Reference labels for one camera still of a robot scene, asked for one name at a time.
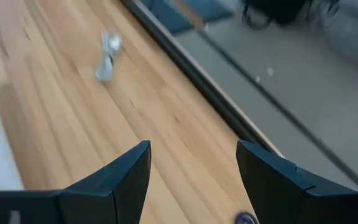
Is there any grey fabric bag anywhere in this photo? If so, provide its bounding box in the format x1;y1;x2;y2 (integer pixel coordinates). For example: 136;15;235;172
308;0;358;77

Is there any blue floor mat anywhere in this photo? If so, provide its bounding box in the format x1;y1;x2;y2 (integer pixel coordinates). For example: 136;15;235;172
147;0;234;35

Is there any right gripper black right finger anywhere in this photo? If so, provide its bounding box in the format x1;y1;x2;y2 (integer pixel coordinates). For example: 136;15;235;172
236;139;358;224

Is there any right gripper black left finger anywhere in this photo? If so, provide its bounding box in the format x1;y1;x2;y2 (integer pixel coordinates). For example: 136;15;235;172
0;139;152;224

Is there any white USB-C cable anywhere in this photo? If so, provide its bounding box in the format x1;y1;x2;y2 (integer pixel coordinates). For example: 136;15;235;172
94;28;124;83

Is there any black equipment with cables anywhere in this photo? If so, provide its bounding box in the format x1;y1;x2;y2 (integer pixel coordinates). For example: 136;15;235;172
240;0;311;31

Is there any purple braided USB-C cable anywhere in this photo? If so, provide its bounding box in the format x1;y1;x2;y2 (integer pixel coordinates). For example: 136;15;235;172
233;211;260;224

